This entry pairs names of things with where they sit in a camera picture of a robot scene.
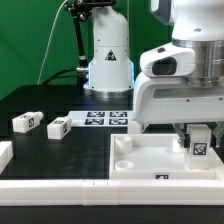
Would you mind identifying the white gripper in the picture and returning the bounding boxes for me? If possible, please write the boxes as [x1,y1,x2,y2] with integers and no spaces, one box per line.
[133,73,224,147]

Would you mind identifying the white square tabletop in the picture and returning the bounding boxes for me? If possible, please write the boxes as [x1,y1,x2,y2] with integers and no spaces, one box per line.
[109,134,224,180]

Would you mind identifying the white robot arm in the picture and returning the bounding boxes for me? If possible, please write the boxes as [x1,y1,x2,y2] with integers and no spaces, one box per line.
[133,0,224,139]

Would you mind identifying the white marker tag sheet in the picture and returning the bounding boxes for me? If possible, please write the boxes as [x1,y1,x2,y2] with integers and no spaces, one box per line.
[68,110,133,127]

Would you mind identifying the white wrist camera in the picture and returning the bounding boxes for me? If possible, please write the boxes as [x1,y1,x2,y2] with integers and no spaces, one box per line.
[140,43,196,77]

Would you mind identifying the black cable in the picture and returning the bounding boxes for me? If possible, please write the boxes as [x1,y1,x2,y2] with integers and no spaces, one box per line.
[42,67,89,86]

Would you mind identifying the black camera stand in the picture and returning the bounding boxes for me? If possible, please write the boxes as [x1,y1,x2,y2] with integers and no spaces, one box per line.
[64,0,116,73]

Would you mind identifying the white cable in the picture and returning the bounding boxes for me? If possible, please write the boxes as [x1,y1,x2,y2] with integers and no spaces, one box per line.
[37,0,69,86]

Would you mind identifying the white fence left wall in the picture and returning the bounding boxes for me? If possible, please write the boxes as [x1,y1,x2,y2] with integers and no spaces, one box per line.
[0,141,13,174]

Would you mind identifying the white fence wall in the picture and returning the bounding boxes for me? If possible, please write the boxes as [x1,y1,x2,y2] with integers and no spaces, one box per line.
[0,141,13,174]
[0,180,224,206]

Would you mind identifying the white fence front wall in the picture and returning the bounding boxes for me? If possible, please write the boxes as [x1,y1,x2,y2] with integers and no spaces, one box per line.
[0,180,224,206]

